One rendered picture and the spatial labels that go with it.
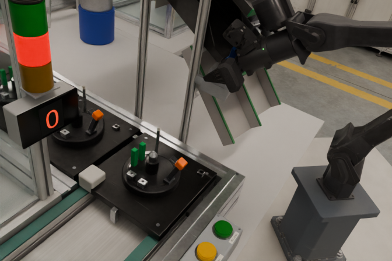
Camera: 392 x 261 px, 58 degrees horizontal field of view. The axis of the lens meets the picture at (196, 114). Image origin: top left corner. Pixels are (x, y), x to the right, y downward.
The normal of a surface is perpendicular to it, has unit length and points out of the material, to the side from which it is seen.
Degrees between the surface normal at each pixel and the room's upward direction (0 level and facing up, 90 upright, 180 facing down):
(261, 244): 0
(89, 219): 0
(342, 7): 90
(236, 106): 45
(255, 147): 0
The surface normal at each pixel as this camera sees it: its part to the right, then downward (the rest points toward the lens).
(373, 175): 0.15, -0.80
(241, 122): 0.61, -0.22
